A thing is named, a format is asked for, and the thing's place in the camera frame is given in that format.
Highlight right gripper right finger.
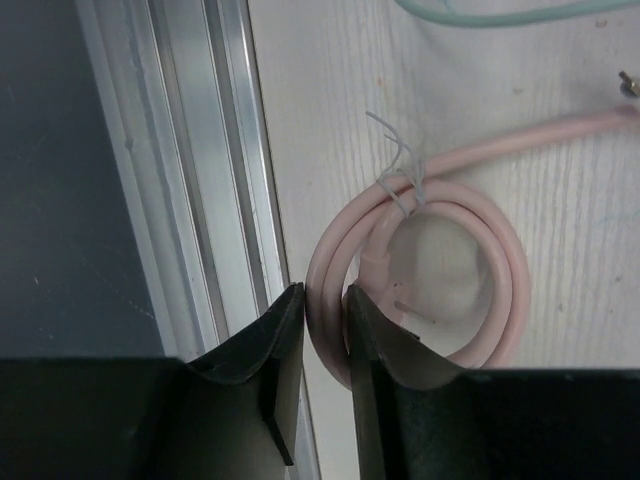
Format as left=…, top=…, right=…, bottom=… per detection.
left=346, top=286, right=639, bottom=479

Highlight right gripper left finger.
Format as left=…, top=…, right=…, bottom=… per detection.
left=1, top=283, right=305, bottom=479

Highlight pink cable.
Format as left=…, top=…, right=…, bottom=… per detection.
left=305, top=103, right=640, bottom=391

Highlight white light blue cable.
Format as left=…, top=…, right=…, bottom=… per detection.
left=394, top=0, right=640, bottom=30

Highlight aluminium mounting rail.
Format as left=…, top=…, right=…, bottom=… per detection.
left=74, top=0, right=321, bottom=480

